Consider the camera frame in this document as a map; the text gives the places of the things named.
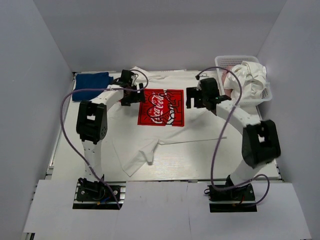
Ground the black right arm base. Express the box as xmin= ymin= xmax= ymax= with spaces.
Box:
xmin=203 ymin=184 xmax=257 ymax=213

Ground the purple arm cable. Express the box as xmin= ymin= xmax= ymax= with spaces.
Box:
xmin=60 ymin=69 xmax=150 ymax=210
xmin=194 ymin=66 xmax=271 ymax=206

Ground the white Coca-Cola t shirt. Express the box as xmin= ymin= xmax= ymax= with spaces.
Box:
xmin=101 ymin=66 xmax=247 ymax=178

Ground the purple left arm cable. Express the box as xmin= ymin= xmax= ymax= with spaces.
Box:
xmin=60 ymin=69 xmax=150 ymax=210

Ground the white perforated plastic basket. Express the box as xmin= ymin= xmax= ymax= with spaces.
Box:
xmin=215 ymin=55 xmax=273 ymax=107

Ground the pink printed t shirt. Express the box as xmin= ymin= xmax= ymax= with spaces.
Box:
xmin=221 ymin=70 xmax=233 ymax=97

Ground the folded blue t shirt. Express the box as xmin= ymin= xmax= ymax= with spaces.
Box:
xmin=72 ymin=72 xmax=114 ymax=102

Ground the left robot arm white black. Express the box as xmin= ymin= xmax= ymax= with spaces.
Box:
xmin=76 ymin=69 xmax=149 ymax=184

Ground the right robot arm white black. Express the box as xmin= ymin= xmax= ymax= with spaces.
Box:
xmin=186 ymin=77 xmax=281 ymax=192

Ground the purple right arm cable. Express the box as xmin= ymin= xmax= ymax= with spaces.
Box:
xmin=194 ymin=66 xmax=271 ymax=206

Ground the crumpled white t shirt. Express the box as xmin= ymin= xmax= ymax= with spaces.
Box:
xmin=224 ymin=61 xmax=267 ymax=101

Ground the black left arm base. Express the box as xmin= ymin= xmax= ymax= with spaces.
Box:
xmin=72 ymin=178 xmax=126 ymax=210

